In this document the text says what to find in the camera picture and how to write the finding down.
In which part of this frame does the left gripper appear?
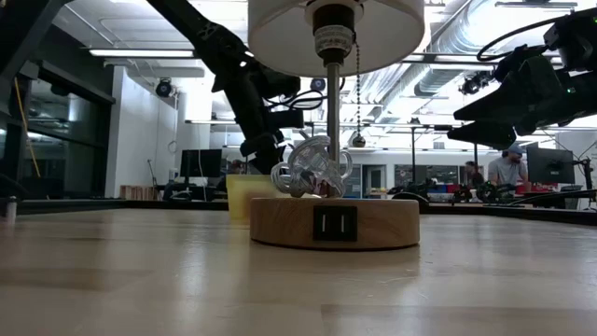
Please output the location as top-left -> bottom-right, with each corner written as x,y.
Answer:
212,63 -> 305,176

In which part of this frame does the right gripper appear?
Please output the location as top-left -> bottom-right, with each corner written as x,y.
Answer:
446,58 -> 597,150

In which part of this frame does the yellow translucent plastic bin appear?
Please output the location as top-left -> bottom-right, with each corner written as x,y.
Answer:
225,174 -> 281,223

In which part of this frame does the person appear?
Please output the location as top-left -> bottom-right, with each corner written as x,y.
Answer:
487,142 -> 531,192
464,161 -> 486,190

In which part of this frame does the black computer monitor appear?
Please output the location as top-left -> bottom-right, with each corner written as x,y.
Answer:
527,147 -> 576,185
179,148 -> 224,179

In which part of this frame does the white shade wooden table lamp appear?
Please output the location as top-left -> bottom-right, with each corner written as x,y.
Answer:
247,0 -> 426,251

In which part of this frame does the wooden pallet crate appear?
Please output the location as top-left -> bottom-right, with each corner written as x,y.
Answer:
118,184 -> 162,202

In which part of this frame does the long fluorescent ceiling light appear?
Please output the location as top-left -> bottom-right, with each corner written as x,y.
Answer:
88,49 -> 197,60

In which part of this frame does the black camera cable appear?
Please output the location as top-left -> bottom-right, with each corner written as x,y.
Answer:
475,13 -> 565,62

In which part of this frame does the silver ventilation duct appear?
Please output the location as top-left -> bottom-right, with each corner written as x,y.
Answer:
414,0 -> 495,97

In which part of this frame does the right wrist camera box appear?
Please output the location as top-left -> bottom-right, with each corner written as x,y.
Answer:
543,7 -> 597,71

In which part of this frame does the black arched handle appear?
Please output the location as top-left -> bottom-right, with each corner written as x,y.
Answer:
390,191 -> 431,209

